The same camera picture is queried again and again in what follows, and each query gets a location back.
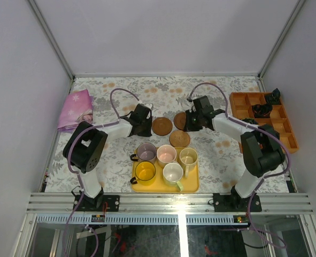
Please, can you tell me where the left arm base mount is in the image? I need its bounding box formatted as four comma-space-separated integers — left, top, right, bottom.
76, 194, 120, 212

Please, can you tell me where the white mug green handle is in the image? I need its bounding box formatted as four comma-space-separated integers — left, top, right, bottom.
163, 162, 184, 192

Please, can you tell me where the purple folded cloth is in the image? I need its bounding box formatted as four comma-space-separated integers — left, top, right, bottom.
57, 89, 93, 131

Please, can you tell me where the woven rattan coaster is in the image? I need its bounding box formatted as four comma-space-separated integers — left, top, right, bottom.
169, 130, 190, 147

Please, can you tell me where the pale green mug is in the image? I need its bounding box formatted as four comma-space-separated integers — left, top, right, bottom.
179, 148, 198, 178

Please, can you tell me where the orange compartment organizer tray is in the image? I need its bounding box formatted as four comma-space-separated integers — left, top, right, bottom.
229, 92, 299, 154

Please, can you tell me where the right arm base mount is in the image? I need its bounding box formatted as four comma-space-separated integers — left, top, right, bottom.
213, 193, 262, 213

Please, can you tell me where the purple mug black handle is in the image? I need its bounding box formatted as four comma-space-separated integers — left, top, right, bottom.
130, 142, 157, 164

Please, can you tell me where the black coiled item top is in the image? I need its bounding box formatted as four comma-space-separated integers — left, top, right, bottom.
265, 88, 281, 105

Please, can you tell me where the yellow plastic tray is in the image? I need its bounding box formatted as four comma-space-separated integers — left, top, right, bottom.
132, 147, 199, 193

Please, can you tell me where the yellow mug black handle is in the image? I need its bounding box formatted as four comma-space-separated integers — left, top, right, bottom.
130, 162, 157, 186

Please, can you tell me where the pink cup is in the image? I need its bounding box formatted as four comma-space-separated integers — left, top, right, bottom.
157, 145, 177, 168

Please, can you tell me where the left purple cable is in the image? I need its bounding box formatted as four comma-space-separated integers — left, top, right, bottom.
68, 88, 145, 212

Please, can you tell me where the black coiled item middle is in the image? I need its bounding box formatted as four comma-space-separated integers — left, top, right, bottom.
252, 103, 273, 118

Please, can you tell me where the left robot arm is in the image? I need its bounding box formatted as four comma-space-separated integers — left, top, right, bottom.
63, 103, 152, 211

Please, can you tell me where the reddish brown wooden coaster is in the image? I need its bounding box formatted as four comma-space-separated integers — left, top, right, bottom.
173, 112, 186, 131

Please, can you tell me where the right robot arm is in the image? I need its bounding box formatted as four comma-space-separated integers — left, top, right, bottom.
184, 96, 285, 211

